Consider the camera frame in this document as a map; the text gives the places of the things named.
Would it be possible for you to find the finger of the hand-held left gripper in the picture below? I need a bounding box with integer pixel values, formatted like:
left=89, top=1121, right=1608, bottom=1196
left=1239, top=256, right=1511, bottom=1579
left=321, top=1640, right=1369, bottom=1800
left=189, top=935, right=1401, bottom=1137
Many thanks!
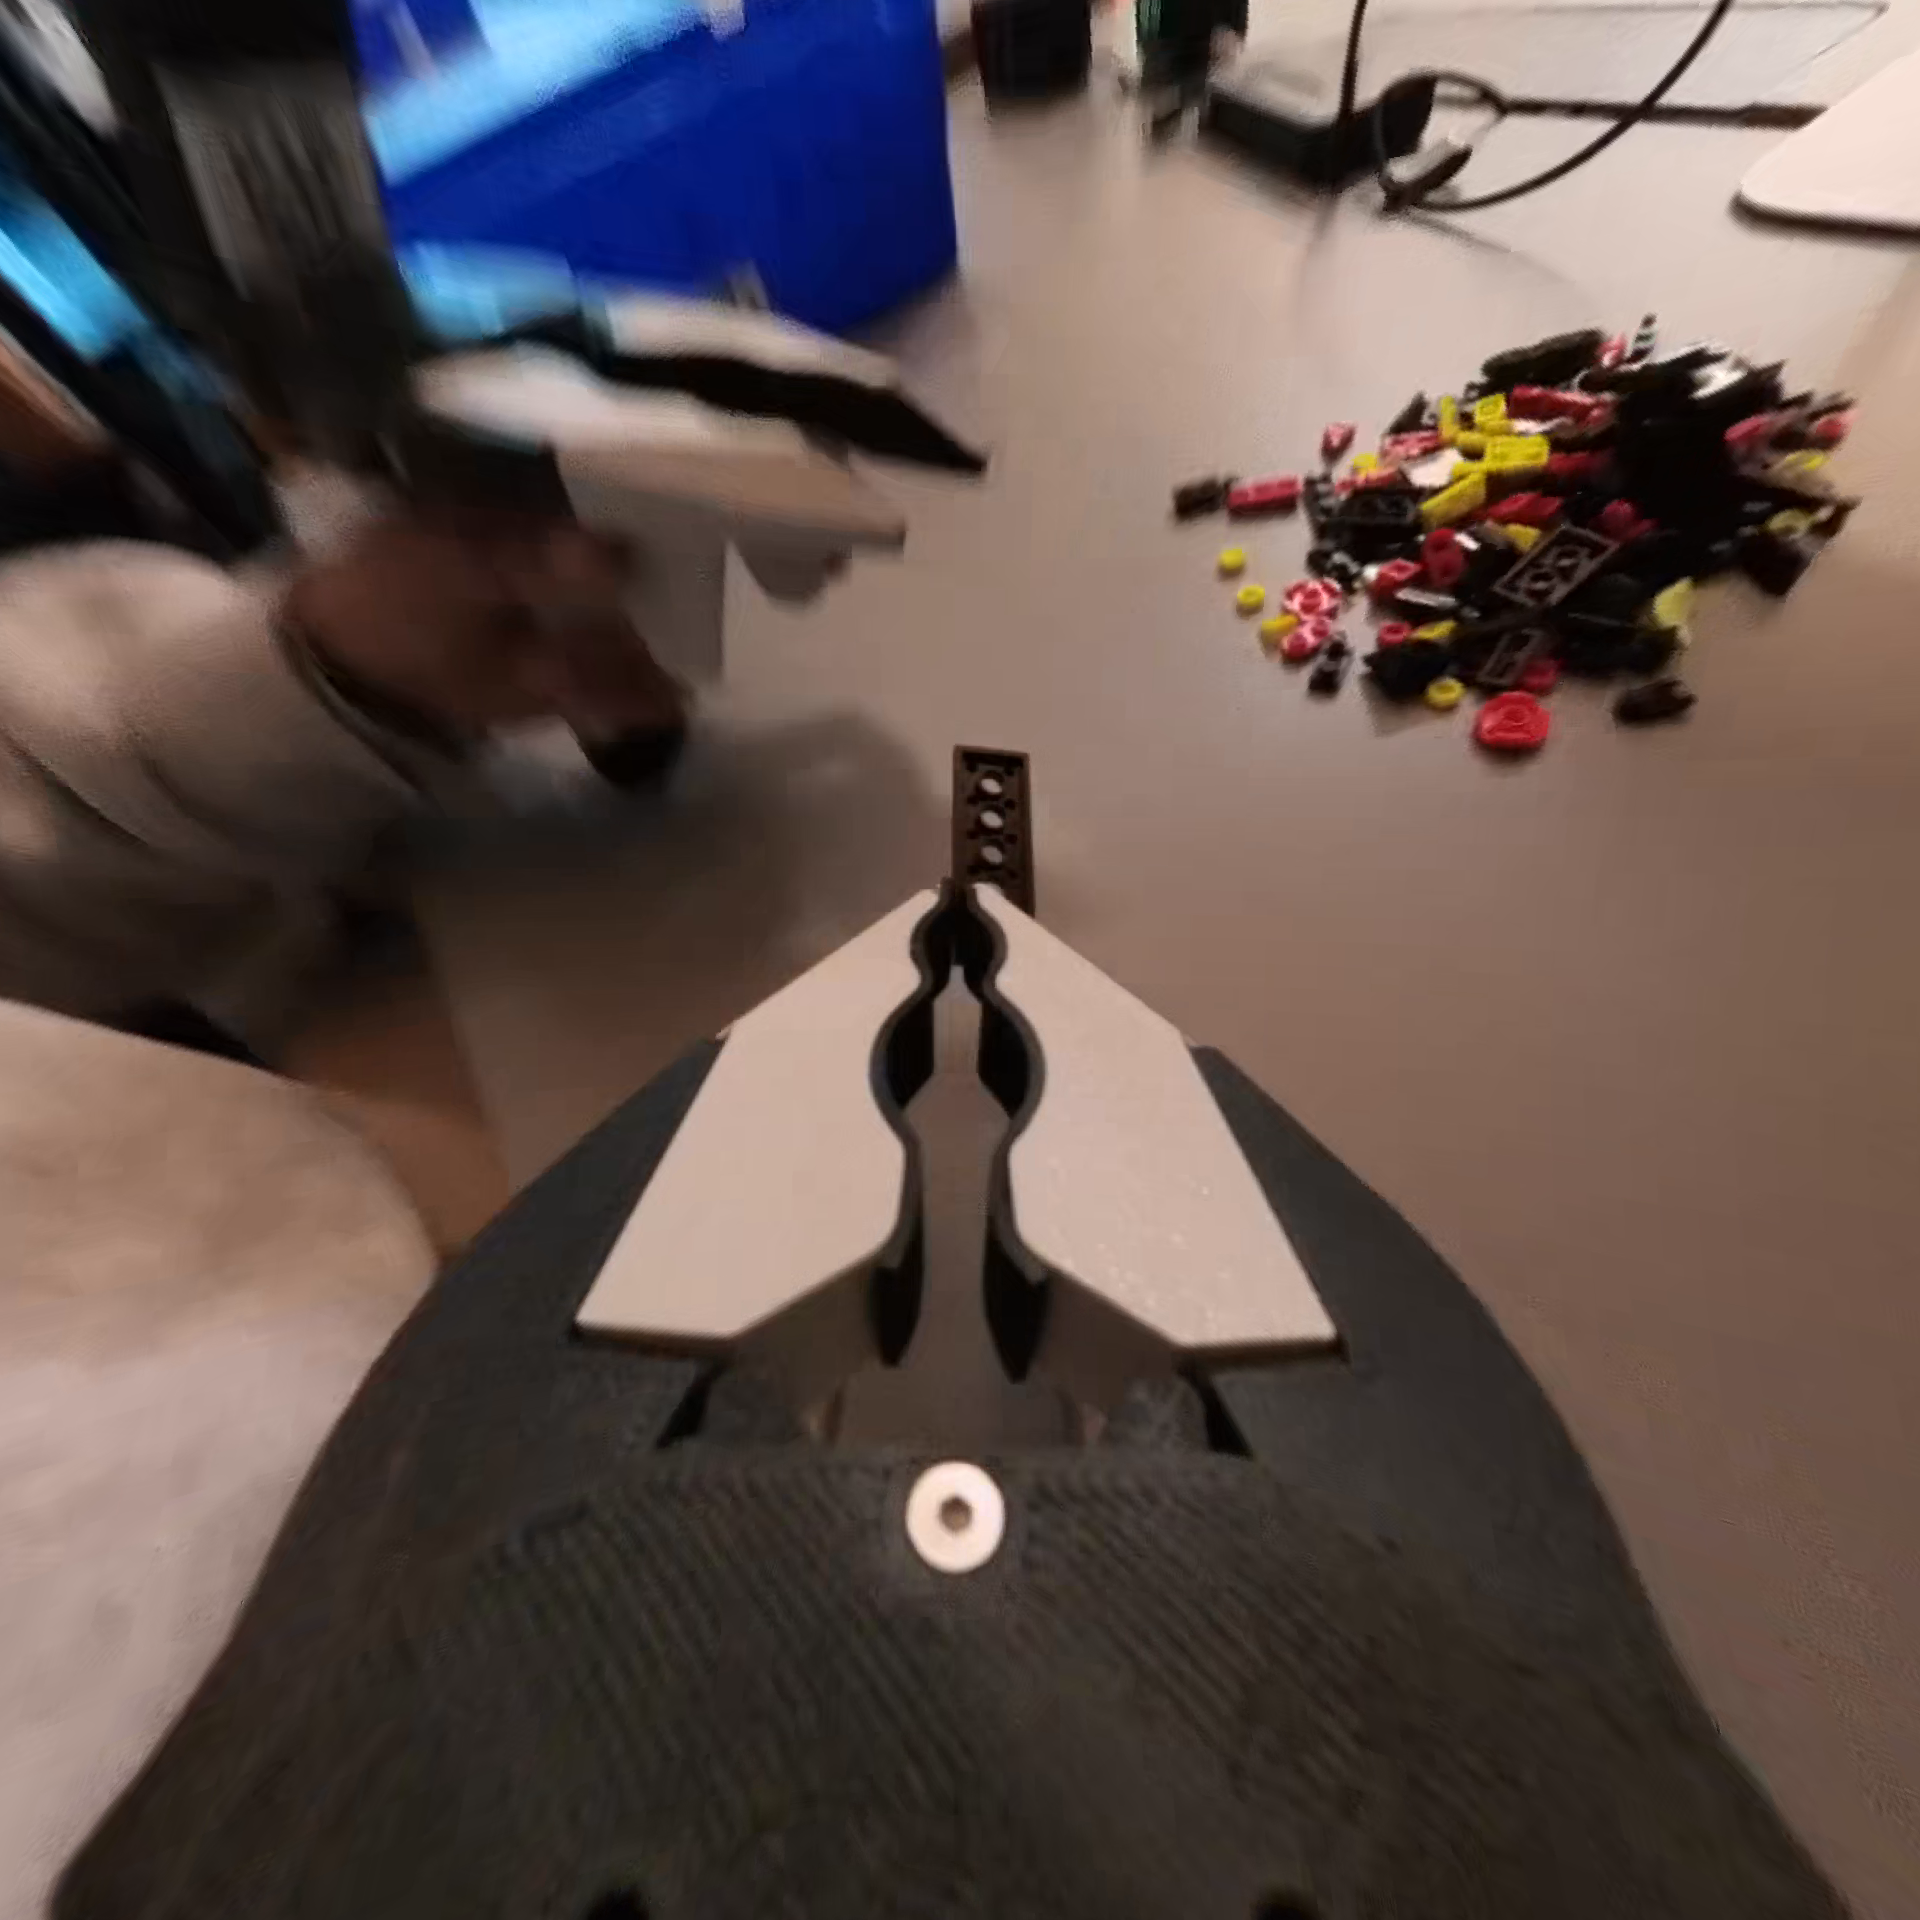
left=420, top=363, right=912, bottom=549
left=598, top=293, right=991, bottom=475

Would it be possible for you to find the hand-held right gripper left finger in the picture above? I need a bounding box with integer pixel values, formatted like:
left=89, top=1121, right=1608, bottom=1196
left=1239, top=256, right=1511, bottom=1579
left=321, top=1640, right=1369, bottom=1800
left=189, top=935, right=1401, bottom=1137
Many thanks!
left=573, top=882, right=965, bottom=1441

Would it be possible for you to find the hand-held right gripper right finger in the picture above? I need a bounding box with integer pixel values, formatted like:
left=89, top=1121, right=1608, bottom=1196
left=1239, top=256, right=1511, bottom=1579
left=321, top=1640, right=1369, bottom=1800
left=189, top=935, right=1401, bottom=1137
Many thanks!
left=959, top=882, right=1342, bottom=1445

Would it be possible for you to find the long black lego plate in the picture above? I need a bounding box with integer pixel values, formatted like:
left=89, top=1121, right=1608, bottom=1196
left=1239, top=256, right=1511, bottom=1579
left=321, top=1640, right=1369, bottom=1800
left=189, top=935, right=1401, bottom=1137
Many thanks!
left=950, top=745, right=1038, bottom=916

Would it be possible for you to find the person's left forearm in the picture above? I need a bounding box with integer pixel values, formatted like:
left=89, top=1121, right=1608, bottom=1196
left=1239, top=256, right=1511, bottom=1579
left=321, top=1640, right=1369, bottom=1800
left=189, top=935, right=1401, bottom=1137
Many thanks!
left=0, top=539, right=393, bottom=1051

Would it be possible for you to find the pile of lego pieces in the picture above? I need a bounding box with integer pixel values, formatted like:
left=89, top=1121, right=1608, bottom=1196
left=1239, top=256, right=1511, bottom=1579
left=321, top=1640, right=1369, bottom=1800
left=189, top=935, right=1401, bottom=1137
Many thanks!
left=1172, top=312, right=1862, bottom=756

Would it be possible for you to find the person's left hand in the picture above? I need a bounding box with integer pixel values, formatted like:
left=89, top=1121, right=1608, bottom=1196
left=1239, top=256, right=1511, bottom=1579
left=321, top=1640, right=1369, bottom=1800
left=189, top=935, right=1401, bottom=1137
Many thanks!
left=285, top=525, right=695, bottom=794

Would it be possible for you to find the blue plastic bin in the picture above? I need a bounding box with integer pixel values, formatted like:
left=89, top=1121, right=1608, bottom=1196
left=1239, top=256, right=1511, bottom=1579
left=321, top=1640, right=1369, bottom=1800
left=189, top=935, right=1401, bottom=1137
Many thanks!
left=351, top=0, right=961, bottom=338

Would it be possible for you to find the black cylindrical container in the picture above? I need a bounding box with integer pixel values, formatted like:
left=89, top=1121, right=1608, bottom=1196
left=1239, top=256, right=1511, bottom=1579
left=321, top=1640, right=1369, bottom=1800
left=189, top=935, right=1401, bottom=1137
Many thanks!
left=976, top=0, right=1097, bottom=101

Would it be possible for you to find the black power adapter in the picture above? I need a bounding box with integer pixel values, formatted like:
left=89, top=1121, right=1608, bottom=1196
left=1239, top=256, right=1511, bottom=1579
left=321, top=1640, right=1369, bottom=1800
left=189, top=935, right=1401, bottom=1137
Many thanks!
left=1207, top=67, right=1441, bottom=191

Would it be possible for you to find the white desktop stand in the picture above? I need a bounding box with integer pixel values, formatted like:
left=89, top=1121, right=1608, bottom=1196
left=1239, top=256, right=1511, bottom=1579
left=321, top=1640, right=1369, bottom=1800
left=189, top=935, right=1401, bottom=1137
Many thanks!
left=1736, top=52, right=1920, bottom=240

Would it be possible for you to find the black cable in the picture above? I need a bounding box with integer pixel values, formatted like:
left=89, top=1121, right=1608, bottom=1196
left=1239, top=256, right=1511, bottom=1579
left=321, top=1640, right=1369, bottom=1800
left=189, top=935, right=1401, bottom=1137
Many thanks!
left=1335, top=0, right=1823, bottom=216

